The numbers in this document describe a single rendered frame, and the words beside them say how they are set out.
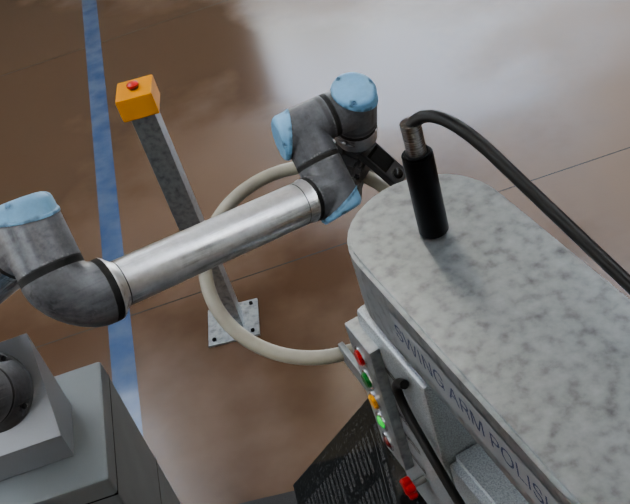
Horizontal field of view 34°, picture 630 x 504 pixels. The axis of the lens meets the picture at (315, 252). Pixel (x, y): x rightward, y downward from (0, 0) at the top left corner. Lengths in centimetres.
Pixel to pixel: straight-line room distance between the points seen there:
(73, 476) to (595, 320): 157
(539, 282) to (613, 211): 276
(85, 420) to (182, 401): 117
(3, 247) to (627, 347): 105
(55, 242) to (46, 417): 82
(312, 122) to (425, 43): 325
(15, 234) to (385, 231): 67
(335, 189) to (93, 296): 52
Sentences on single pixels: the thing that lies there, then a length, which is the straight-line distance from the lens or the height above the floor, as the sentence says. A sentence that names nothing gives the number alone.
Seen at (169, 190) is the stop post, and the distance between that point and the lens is 347.
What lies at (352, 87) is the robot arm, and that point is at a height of 156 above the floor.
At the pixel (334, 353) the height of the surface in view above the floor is 116.
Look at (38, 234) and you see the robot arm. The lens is 175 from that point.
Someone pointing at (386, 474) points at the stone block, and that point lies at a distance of 222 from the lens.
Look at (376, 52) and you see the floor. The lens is 523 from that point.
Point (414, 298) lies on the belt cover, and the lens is 127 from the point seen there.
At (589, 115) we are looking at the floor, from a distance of 451.
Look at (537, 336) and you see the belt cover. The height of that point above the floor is 174.
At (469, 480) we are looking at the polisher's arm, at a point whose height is 142.
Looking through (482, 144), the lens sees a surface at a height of 192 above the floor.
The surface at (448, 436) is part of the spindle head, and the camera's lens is 146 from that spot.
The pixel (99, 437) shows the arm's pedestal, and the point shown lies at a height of 85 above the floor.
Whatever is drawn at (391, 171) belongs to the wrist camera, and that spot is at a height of 132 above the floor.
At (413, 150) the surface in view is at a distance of 126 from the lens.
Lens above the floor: 262
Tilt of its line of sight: 40 degrees down
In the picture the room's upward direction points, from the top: 18 degrees counter-clockwise
